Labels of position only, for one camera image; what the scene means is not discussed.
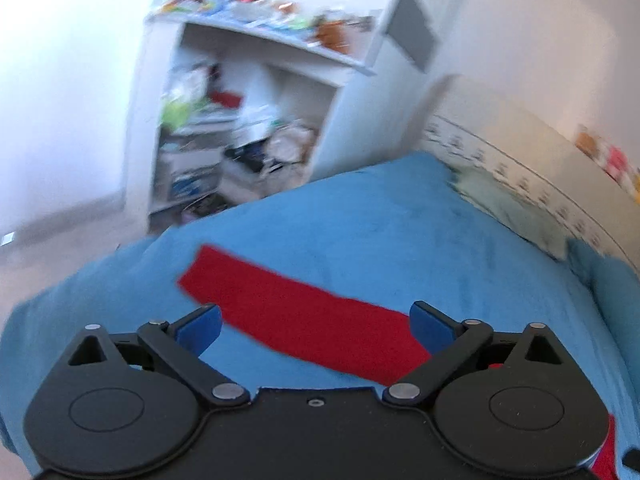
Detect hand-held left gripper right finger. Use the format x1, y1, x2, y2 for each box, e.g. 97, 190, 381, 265
382, 300, 564, 404

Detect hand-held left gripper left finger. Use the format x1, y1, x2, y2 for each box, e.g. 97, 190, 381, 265
67, 304, 251, 409

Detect red cloth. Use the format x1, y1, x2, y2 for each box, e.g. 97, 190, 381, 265
177, 244, 619, 480

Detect blue blanket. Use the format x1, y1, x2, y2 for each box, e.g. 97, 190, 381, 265
0, 152, 640, 480

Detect pale green pillow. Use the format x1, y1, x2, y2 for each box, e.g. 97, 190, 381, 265
452, 164, 571, 261

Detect blue pillow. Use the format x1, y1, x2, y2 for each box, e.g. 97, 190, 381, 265
567, 237, 640, 361

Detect beige crumpled bag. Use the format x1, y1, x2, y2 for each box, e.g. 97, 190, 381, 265
264, 119, 319, 167

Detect green bag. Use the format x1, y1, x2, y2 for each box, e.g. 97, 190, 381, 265
159, 96, 202, 130

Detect red box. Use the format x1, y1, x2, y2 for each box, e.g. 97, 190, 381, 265
207, 90, 244, 110

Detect white shelf unit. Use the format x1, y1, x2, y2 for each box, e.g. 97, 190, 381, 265
125, 7, 380, 237

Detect colourful soft toys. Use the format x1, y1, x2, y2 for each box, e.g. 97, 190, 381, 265
574, 124, 640, 197

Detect brown plush toy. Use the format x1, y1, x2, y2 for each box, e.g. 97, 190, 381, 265
312, 17, 352, 54

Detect colourful clutter pile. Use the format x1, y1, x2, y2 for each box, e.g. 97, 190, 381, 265
150, 0, 377, 56

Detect grey wall panel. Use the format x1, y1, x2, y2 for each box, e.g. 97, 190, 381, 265
384, 0, 439, 74

